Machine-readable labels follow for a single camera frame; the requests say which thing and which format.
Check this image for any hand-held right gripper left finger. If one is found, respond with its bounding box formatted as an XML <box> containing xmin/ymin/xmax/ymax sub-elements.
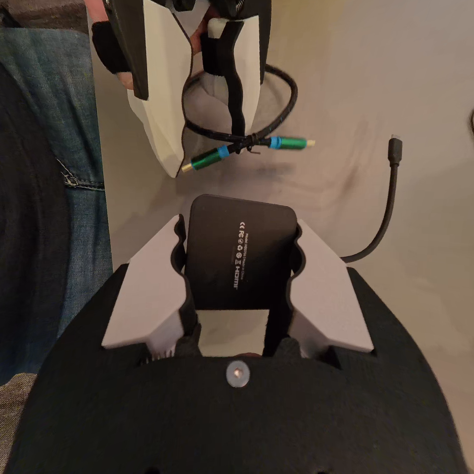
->
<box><xmin>99</xmin><ymin>215</ymin><xmax>199</xmax><ymax>353</ymax></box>

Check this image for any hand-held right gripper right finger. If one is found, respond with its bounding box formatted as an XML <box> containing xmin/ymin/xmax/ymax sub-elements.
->
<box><xmin>286</xmin><ymin>219</ymin><xmax>376</xmax><ymax>353</ymax></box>

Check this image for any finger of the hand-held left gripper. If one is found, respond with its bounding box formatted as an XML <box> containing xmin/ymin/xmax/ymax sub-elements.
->
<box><xmin>202</xmin><ymin>15</ymin><xmax>266</xmax><ymax>150</ymax></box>
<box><xmin>126</xmin><ymin>0</ymin><xmax>197</xmax><ymax>180</ymax></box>

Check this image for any black braided hdmi cable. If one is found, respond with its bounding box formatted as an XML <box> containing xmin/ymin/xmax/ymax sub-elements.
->
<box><xmin>180</xmin><ymin>63</ymin><xmax>317</xmax><ymax>175</ymax></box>

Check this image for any black hdmi adapter box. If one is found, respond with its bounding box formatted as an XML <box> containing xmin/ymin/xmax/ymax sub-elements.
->
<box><xmin>182</xmin><ymin>194</ymin><xmax>302</xmax><ymax>313</ymax></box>

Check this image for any person's left hand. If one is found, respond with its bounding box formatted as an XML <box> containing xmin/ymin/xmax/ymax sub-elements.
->
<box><xmin>84</xmin><ymin>0</ymin><xmax>112</xmax><ymax>30</ymax></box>

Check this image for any thin black usb-c cable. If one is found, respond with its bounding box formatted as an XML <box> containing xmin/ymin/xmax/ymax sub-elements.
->
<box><xmin>339</xmin><ymin>135</ymin><xmax>405</xmax><ymax>264</ymax></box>

